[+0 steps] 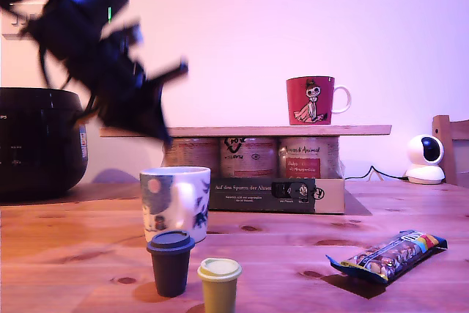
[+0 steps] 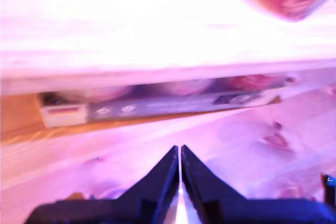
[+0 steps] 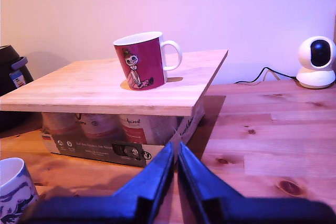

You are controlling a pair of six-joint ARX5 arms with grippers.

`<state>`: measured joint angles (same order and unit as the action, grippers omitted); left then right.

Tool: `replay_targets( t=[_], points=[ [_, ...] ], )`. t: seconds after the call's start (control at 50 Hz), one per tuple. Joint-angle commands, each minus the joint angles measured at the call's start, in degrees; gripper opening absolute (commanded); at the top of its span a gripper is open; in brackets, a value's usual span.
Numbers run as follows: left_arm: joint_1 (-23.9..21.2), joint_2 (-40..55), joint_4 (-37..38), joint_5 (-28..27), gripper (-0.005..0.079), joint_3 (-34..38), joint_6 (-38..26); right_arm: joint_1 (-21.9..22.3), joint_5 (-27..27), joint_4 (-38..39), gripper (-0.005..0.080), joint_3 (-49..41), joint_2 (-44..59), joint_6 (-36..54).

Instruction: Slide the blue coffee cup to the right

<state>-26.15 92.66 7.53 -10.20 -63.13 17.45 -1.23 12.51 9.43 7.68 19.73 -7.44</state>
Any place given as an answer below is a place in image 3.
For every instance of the jar with red label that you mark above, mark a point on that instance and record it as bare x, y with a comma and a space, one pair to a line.
60, 123

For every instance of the white mug with blue print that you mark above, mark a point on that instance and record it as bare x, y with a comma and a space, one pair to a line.
13, 190

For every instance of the cardboard tray with dark print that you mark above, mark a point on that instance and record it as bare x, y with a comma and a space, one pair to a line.
86, 149

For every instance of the white round security camera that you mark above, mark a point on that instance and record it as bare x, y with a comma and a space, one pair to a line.
315, 74

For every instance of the red mug with cartoon figure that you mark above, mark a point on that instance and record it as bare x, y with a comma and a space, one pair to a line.
141, 61

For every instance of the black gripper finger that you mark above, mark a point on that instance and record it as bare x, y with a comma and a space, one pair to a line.
195, 182
155, 182

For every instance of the black rice cooker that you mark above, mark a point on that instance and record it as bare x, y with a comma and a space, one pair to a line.
11, 69

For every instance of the light wooden board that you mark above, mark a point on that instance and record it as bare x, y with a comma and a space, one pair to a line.
78, 85

